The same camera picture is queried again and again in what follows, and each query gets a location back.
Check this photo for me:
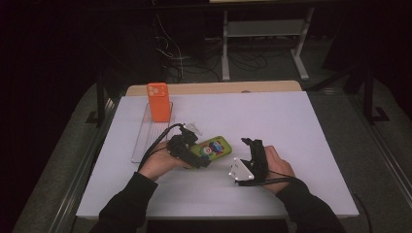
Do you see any green cartoon phone case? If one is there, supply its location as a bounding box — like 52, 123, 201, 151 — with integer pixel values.
189, 135, 233, 170

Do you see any black metal stand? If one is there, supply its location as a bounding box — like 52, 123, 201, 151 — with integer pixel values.
361, 63, 392, 126
85, 73, 109, 129

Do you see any aluminium rail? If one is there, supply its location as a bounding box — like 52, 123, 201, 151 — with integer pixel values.
347, 93, 412, 209
48, 96, 124, 233

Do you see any orange phone case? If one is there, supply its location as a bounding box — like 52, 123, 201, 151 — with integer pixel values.
146, 82, 172, 123

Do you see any white metal desk frame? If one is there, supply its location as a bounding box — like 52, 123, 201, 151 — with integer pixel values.
221, 7, 316, 83

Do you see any light wooden table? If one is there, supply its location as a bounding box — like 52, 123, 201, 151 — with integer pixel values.
124, 80, 303, 97

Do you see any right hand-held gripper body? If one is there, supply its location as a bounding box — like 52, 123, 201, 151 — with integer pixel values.
228, 144, 270, 187

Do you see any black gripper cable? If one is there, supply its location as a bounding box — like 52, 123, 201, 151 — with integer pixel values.
235, 169, 374, 233
137, 122, 187, 172

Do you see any person's right hand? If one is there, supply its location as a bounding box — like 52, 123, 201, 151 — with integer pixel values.
261, 145, 296, 195

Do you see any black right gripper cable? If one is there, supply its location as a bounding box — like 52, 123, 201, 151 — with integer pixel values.
235, 169, 374, 233

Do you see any bundle of floor cables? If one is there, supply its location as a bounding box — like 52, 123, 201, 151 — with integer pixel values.
151, 13, 270, 83

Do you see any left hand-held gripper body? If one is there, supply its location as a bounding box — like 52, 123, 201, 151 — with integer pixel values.
166, 121, 204, 170

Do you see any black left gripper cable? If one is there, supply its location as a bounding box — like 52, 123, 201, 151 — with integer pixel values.
137, 122, 187, 172

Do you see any clear plastic tray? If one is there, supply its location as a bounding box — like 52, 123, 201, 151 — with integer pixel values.
130, 101, 176, 164

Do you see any person's left hand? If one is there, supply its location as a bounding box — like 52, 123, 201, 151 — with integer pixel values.
138, 140, 192, 183

